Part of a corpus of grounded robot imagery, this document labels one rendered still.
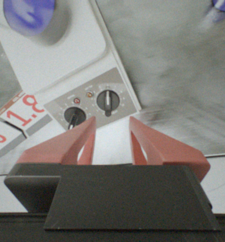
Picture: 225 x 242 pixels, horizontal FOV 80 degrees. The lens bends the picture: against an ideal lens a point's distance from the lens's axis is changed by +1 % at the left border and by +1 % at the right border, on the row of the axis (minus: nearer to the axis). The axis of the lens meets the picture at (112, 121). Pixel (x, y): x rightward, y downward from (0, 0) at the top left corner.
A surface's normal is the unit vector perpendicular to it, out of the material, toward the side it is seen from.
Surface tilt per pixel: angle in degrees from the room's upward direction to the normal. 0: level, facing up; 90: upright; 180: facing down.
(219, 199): 0
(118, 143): 0
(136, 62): 0
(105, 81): 30
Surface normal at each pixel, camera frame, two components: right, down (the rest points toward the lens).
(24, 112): 0.18, 0.65
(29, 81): -0.22, 0.14
